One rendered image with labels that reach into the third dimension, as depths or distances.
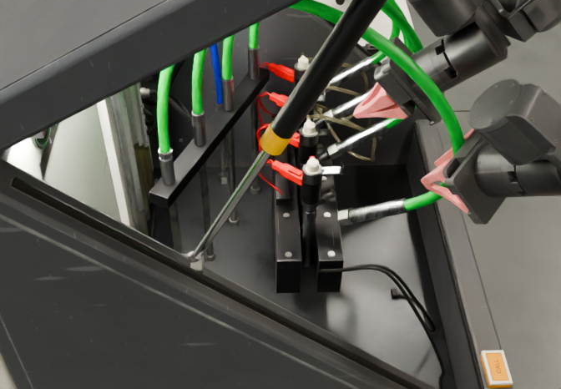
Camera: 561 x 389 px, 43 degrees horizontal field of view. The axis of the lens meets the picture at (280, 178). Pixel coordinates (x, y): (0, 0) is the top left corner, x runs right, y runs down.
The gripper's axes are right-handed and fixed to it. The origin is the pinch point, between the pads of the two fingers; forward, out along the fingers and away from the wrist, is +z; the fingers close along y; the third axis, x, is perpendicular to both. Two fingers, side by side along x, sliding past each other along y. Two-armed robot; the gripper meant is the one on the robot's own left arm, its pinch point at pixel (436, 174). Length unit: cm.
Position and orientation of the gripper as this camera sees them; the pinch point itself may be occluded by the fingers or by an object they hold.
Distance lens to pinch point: 85.4
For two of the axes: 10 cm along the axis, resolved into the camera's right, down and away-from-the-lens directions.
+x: 6.1, 7.3, 3.0
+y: -6.3, 6.8, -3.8
